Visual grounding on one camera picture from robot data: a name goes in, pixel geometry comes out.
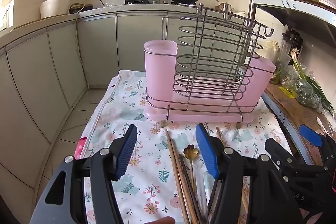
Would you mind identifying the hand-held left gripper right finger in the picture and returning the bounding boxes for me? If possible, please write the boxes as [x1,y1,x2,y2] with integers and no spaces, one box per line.
[195,123,307,224]

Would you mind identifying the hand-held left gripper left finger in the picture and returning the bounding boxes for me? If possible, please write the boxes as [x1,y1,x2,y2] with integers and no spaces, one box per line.
[30,124,138,224]

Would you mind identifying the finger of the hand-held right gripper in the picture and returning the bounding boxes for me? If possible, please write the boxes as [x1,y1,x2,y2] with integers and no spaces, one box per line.
[299,124,336,167]
[265,138,327,180]

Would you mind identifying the gold flower spoon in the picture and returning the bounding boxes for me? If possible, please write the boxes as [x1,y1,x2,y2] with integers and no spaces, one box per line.
[183,144,199,188]

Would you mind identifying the clear plastic spoon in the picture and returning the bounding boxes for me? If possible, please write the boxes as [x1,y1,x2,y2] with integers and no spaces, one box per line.
[196,169,210,224]

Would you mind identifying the dark brown chopstick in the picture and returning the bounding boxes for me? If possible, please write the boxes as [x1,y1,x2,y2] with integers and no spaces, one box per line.
[180,154,207,224]

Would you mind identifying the pink plastic utensil holder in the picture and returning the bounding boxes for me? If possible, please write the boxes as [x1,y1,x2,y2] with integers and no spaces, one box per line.
[144,40,277,123]

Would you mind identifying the metal wire utensil rack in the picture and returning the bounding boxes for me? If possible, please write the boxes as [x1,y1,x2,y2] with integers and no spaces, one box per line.
[146,3,275,128]

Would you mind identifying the person's left hand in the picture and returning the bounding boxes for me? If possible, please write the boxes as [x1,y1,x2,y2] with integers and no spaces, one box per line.
[151,216,176,224]

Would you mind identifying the white plastic spoon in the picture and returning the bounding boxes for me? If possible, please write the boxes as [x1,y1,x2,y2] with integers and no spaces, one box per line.
[316,117,328,135]

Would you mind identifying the floral table cloth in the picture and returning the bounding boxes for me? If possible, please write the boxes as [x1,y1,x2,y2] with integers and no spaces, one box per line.
[74,70,293,224]

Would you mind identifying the clear bag of vegetables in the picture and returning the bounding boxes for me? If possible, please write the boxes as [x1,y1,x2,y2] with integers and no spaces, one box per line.
[285,65,322,109]

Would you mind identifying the pink cloth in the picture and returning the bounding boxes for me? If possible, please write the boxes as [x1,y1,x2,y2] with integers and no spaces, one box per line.
[74,136,87,160]

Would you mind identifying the green onions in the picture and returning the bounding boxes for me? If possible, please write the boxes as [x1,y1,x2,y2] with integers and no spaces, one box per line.
[290,49,334,114]

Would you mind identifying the black blender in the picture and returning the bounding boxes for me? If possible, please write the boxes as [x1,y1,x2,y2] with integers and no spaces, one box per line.
[281,29,303,67]

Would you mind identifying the napa cabbage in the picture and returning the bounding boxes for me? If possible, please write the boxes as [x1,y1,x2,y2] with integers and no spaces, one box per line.
[265,40,280,52]

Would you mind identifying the grey kitchen counter cabinets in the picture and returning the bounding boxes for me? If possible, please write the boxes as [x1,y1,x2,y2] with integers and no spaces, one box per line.
[0,2,252,214]

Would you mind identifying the black countertop appliance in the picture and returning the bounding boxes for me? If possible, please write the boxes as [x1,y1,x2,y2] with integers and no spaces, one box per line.
[69,3,94,14]

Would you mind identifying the gas stove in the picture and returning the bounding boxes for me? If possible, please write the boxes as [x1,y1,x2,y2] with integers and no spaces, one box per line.
[125,0,200,6]

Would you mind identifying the white rice cooker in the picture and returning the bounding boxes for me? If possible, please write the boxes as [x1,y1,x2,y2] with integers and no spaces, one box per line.
[40,0,71,19]

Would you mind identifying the white power cable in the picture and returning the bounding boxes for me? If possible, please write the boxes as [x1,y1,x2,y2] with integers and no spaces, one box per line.
[75,5,91,105]

